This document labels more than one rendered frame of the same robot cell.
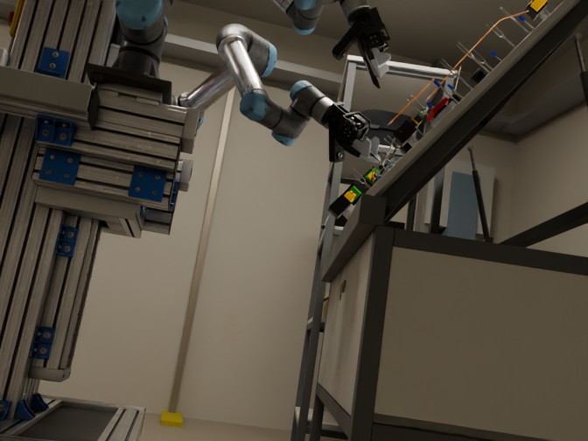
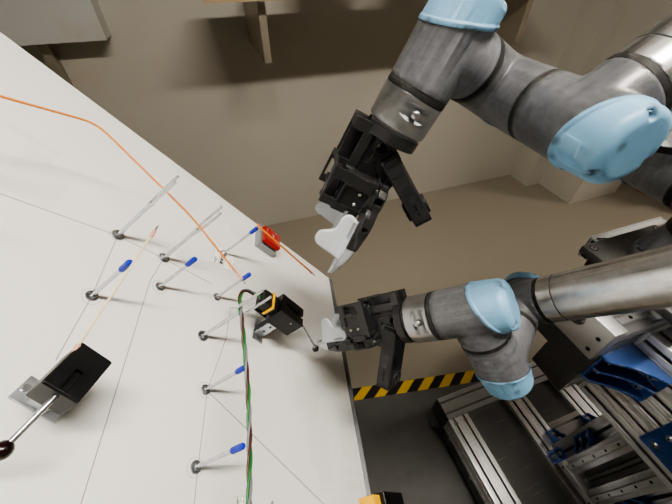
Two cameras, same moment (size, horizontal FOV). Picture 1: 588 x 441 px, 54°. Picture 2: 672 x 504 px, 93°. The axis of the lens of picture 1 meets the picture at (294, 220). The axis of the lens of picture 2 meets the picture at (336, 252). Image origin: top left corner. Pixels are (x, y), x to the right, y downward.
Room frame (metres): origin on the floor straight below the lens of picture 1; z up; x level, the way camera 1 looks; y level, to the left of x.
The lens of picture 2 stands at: (1.86, -0.23, 1.63)
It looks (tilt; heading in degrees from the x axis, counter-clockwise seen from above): 44 degrees down; 171
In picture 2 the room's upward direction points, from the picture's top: straight up
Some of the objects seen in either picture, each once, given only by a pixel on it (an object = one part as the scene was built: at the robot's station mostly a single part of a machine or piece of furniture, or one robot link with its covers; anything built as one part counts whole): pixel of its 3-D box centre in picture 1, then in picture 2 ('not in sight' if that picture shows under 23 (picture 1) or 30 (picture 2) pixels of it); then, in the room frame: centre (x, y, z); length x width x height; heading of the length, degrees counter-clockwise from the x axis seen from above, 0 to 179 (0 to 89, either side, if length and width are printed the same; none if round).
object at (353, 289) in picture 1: (350, 325); not in sight; (1.51, -0.18, 0.60); 0.55 x 0.03 x 0.39; 179
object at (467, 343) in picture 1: (437, 342); not in sight; (1.78, -0.49, 0.60); 1.17 x 0.58 x 0.40; 179
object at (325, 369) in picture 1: (332, 330); not in sight; (2.06, -0.19, 0.60); 0.55 x 0.02 x 0.39; 179
